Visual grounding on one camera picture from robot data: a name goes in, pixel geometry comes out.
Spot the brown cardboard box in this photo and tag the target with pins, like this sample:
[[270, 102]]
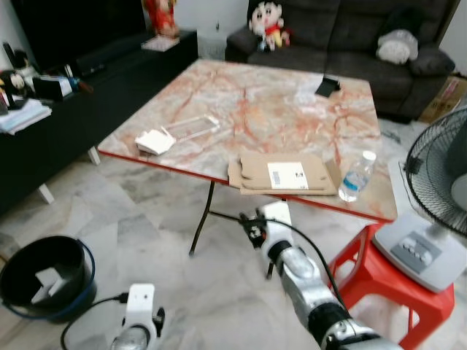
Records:
[[252, 175]]

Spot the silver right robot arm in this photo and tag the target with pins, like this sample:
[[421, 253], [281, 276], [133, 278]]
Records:
[[306, 281]]

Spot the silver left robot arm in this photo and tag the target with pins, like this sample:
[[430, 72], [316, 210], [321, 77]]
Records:
[[131, 339]]

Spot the black rubbish bin blue rim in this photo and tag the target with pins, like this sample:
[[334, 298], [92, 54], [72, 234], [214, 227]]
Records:
[[69, 255]]

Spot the clear plastic water bottle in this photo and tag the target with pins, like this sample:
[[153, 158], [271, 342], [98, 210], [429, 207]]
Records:
[[356, 181]]

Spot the small white paper box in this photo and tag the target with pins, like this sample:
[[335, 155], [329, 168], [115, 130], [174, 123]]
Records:
[[49, 281]]

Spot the clear plastic sheet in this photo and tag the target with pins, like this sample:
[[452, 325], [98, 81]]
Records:
[[191, 129]]

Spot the marble top folding table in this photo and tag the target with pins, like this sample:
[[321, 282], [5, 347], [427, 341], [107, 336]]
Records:
[[277, 109]]

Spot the red plastic stool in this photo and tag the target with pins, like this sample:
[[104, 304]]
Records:
[[379, 281]]

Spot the small black box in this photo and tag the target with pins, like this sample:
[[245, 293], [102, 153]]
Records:
[[327, 86]]

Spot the grey electric table fan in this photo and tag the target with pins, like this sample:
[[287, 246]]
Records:
[[430, 255]]

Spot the long black tv cabinet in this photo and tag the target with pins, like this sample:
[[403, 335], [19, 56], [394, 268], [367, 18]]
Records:
[[95, 109]]

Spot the cartoon boy plush doll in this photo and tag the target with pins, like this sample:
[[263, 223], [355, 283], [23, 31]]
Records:
[[267, 22]]

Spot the dark grey sofa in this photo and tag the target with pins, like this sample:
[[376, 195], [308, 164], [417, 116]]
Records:
[[350, 29]]

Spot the brown cardboard carton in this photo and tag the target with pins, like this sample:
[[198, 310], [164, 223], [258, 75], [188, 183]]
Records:
[[445, 98]]

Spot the red figurine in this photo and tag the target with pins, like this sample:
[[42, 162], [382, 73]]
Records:
[[162, 18]]

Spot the grey round plush toy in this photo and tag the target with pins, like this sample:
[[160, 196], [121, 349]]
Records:
[[398, 45]]

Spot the black box white label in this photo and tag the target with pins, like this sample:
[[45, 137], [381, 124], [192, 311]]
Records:
[[51, 87]]

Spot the black television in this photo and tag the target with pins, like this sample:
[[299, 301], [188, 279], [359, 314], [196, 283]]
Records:
[[73, 29]]

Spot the black mouse plush toy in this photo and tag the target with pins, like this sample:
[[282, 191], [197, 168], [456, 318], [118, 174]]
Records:
[[13, 86]]

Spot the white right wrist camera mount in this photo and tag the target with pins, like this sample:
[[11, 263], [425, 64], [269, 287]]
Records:
[[276, 219]]

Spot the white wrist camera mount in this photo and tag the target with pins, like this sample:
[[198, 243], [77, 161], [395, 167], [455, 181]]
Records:
[[276, 219], [140, 302]]

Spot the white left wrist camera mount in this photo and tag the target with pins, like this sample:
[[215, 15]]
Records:
[[140, 302]]

